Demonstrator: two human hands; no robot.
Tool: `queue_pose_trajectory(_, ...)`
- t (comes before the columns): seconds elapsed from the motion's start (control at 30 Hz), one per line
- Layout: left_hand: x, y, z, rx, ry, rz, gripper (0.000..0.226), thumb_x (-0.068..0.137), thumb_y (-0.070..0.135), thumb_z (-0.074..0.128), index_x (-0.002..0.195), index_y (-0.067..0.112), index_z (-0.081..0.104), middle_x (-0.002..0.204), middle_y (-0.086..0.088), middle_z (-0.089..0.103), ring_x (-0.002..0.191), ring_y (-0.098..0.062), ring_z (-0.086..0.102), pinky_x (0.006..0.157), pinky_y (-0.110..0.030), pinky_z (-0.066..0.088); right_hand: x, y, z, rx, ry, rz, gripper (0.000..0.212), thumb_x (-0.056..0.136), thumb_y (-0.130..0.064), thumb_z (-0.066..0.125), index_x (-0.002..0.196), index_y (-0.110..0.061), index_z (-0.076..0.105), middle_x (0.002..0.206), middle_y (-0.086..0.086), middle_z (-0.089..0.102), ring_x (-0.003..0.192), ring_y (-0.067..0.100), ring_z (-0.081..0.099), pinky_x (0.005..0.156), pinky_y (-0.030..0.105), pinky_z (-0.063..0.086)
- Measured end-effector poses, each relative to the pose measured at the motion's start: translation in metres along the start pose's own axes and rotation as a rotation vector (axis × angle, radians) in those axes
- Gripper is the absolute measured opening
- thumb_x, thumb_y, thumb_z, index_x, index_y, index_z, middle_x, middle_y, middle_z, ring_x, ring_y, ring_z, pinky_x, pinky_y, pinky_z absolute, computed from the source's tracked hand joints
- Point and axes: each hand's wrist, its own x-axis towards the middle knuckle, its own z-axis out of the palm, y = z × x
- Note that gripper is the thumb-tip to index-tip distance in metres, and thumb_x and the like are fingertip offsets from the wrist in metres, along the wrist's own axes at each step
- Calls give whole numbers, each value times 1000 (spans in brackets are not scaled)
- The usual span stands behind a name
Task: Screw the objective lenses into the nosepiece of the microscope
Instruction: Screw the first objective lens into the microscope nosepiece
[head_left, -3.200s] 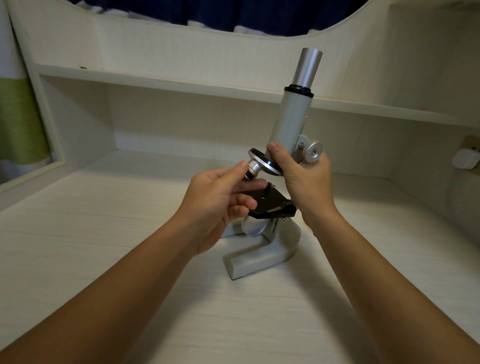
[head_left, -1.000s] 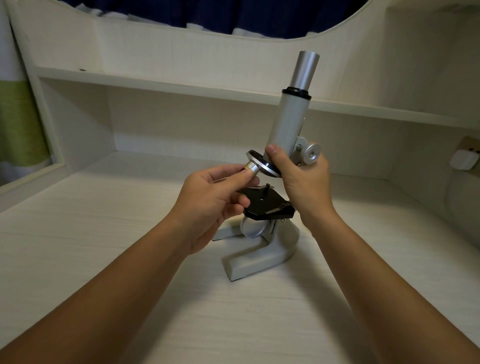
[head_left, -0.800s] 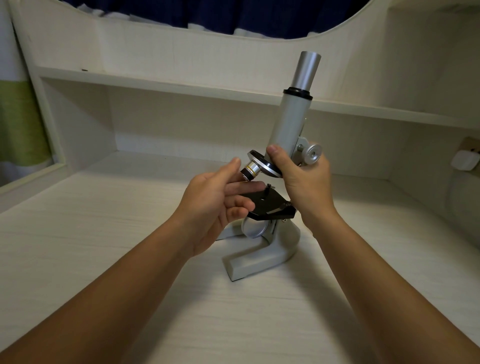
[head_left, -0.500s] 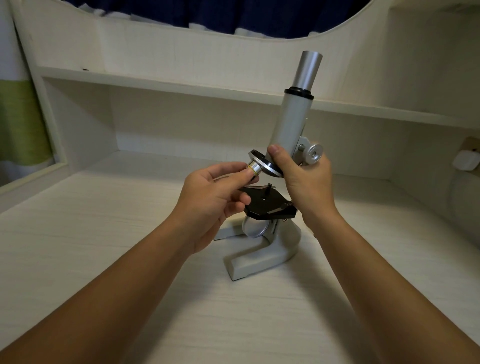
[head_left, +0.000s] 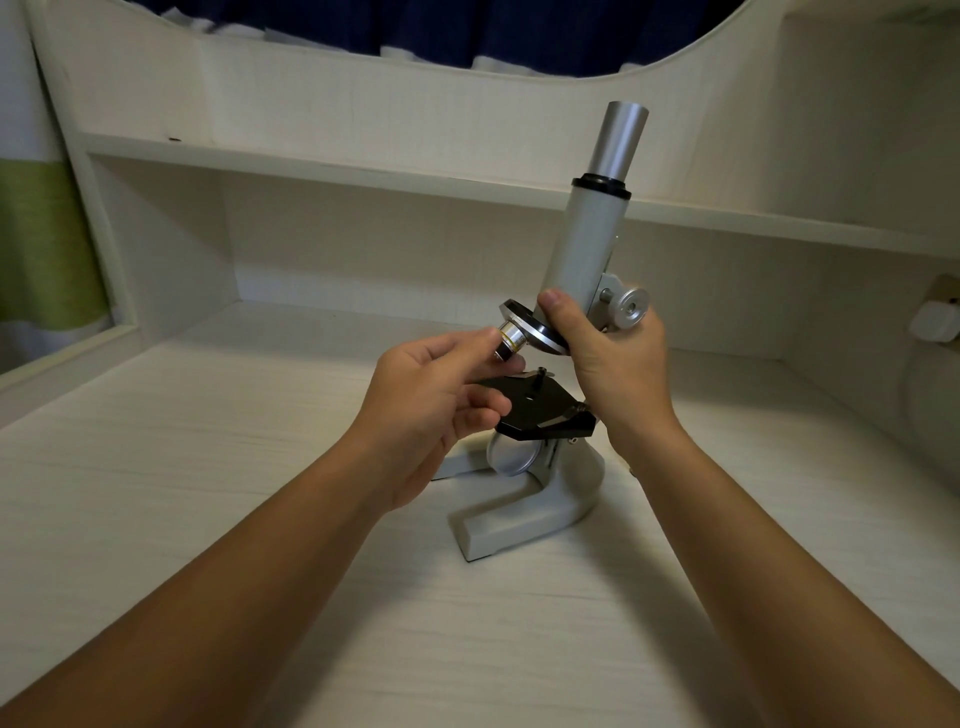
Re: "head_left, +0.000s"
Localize white power adapter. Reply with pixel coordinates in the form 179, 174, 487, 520
906, 295, 960, 345

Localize white wooden desk hutch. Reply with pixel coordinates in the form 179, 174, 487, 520
22, 0, 960, 425

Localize silver objective lens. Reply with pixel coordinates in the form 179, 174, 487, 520
491, 318, 531, 363

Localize grey microscope with black stage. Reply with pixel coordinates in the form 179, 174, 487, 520
431, 99, 652, 564

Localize person's left forearm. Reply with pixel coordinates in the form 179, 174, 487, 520
0, 433, 402, 728

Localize dark blue curtain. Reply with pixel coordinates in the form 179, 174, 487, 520
135, 0, 756, 79

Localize person's left hand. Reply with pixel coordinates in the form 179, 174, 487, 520
351, 327, 530, 514

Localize person's right hand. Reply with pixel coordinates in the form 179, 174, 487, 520
535, 288, 670, 454

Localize green and white curtain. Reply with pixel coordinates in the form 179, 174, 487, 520
0, 0, 115, 376

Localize person's right forearm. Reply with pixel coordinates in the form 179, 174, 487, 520
604, 420, 960, 728

